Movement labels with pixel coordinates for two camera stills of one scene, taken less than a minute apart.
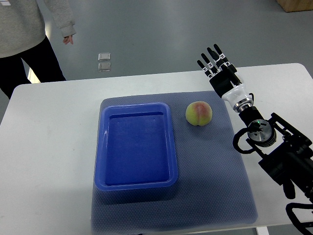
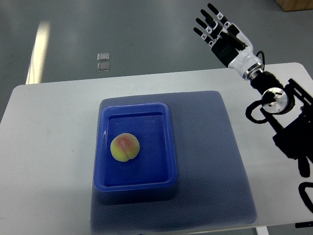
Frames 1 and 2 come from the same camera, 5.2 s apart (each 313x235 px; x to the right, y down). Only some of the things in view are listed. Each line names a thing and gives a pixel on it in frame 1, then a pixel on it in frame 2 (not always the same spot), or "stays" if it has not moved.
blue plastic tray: [135, 148] stays
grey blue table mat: [215, 184] stays
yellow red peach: [198, 113] → [124, 146]
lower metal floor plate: [104, 66] stays
